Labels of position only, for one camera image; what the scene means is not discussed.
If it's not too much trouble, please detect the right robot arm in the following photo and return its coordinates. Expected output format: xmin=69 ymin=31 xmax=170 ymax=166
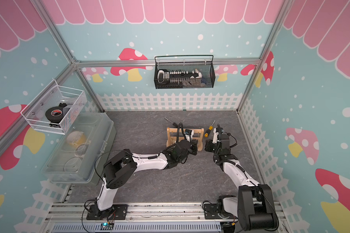
xmin=205 ymin=125 xmax=280 ymax=232

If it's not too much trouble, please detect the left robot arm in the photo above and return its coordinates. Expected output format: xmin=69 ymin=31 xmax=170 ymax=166
xmin=85 ymin=123 xmax=198 ymax=222

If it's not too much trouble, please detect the wooden jewelry display stand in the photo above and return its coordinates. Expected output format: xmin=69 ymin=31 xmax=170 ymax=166
xmin=166 ymin=128 xmax=204 ymax=151

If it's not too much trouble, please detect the yellow black nut driver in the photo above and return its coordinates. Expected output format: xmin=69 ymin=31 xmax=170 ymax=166
xmin=204 ymin=120 xmax=215 ymax=137

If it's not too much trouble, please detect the orange black nut driver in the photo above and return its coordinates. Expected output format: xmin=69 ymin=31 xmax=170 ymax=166
xmin=164 ymin=117 xmax=178 ymax=128

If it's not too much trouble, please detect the socket set in holder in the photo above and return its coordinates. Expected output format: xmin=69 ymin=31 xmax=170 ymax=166
xmin=154 ymin=70 xmax=203 ymax=88

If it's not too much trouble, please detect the clear plastic storage box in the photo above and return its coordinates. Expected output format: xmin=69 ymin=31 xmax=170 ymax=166
xmin=41 ymin=113 xmax=116 ymax=186

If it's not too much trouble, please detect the green lit circuit board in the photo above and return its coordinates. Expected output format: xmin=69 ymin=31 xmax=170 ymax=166
xmin=100 ymin=222 xmax=114 ymax=231

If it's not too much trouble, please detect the black tape roll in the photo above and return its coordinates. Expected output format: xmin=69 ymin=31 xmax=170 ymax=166
xmin=45 ymin=106 xmax=64 ymax=124

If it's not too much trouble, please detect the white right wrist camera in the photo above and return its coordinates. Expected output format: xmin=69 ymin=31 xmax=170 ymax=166
xmin=213 ymin=124 xmax=223 ymax=144

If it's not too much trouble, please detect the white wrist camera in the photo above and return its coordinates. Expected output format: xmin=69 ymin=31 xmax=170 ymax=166
xmin=213 ymin=124 xmax=223 ymax=144
xmin=184 ymin=129 xmax=194 ymax=142

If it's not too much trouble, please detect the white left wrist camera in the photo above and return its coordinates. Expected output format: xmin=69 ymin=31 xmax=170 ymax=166
xmin=184 ymin=129 xmax=194 ymax=142

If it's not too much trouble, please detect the black mesh wall basket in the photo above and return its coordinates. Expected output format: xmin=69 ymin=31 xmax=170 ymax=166
xmin=154 ymin=55 xmax=215 ymax=89

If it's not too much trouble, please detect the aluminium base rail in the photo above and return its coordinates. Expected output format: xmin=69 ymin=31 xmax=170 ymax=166
xmin=40 ymin=203 xmax=241 ymax=233

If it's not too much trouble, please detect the white wire wall basket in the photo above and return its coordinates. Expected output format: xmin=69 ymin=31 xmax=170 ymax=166
xmin=21 ymin=80 xmax=87 ymax=135

